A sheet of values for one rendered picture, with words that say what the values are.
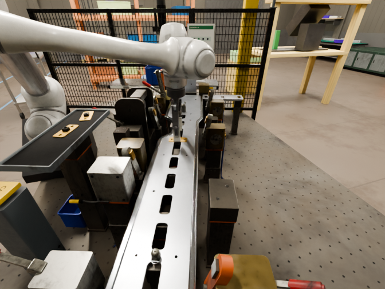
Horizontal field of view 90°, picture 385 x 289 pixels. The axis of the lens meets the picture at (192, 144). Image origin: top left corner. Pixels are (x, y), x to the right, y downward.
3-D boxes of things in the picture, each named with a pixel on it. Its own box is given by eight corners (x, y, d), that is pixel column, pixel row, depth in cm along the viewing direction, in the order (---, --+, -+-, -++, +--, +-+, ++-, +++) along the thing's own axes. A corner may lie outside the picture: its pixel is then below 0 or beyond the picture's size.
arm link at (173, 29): (157, 69, 76) (169, 76, 66) (152, 22, 67) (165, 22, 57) (182, 66, 80) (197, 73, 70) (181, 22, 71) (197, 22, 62)
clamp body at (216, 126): (225, 184, 108) (232, 129, 89) (204, 184, 108) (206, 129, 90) (224, 176, 113) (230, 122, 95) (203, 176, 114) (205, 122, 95)
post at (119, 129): (140, 203, 97) (125, 132, 75) (130, 203, 97) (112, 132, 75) (142, 195, 101) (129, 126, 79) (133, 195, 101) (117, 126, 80)
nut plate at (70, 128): (63, 137, 60) (62, 134, 59) (51, 137, 60) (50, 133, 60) (79, 125, 67) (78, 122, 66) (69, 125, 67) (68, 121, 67)
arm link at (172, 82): (161, 73, 70) (162, 90, 73) (186, 73, 70) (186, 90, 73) (165, 68, 78) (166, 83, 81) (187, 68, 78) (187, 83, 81)
